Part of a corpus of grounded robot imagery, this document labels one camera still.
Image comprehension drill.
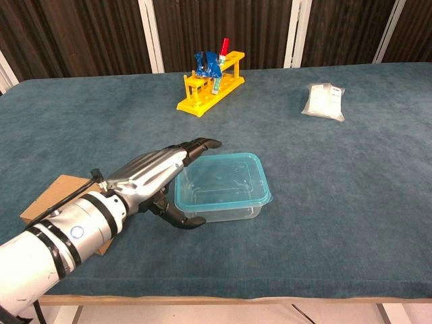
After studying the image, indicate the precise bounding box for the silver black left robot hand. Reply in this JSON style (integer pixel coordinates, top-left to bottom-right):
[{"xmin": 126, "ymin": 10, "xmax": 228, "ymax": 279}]
[{"xmin": 101, "ymin": 136, "xmax": 223, "ymax": 230}]

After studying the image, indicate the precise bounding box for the clear blue plastic container lid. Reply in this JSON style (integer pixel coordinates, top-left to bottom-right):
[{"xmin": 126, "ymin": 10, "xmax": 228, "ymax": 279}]
[{"xmin": 174, "ymin": 152, "xmax": 273, "ymax": 209}]

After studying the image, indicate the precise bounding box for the clear plastic container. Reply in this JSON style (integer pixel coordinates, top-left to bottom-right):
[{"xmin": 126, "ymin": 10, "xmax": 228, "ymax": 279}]
[{"xmin": 175, "ymin": 198, "xmax": 267, "ymax": 223}]

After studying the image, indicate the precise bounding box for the brown cardboard piece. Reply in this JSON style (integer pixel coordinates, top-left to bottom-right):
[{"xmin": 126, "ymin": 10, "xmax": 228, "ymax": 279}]
[{"xmin": 19, "ymin": 174, "xmax": 112, "ymax": 257}]

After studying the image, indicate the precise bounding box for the yellow plastic tube rack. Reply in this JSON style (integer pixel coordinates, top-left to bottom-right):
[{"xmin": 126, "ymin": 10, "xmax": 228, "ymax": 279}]
[{"xmin": 175, "ymin": 50, "xmax": 246, "ymax": 118}]

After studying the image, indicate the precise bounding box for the blue plate in rack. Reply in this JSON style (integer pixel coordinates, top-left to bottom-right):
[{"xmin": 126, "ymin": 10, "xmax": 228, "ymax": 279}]
[{"xmin": 194, "ymin": 50, "xmax": 223, "ymax": 79}]

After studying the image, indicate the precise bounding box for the red capped tube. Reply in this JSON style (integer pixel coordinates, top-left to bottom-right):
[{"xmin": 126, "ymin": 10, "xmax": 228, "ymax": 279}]
[{"xmin": 211, "ymin": 38, "xmax": 232, "ymax": 96}]

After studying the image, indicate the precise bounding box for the blue table cloth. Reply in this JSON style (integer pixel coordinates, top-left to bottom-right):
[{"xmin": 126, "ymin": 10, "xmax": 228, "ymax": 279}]
[{"xmin": 0, "ymin": 61, "xmax": 432, "ymax": 300}]

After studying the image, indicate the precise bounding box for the clear bag with white contents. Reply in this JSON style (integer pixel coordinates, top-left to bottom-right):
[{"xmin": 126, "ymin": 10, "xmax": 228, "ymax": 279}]
[{"xmin": 301, "ymin": 82, "xmax": 346, "ymax": 122}]

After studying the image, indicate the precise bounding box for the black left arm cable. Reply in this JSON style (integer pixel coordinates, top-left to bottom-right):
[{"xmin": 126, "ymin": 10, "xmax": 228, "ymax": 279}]
[{"xmin": 20, "ymin": 167, "xmax": 109, "ymax": 230}]

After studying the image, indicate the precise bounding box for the white partition post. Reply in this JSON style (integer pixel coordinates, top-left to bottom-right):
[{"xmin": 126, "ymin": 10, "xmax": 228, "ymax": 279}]
[
  {"xmin": 0, "ymin": 49, "xmax": 20, "ymax": 95},
  {"xmin": 283, "ymin": 0, "xmax": 314, "ymax": 70},
  {"xmin": 372, "ymin": 0, "xmax": 407, "ymax": 64},
  {"xmin": 137, "ymin": 0, "xmax": 165, "ymax": 74}
]

